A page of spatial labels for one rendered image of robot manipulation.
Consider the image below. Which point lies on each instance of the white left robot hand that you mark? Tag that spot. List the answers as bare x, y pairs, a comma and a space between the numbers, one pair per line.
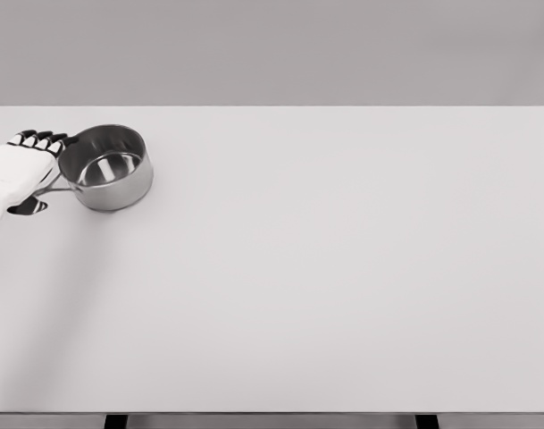
17, 170

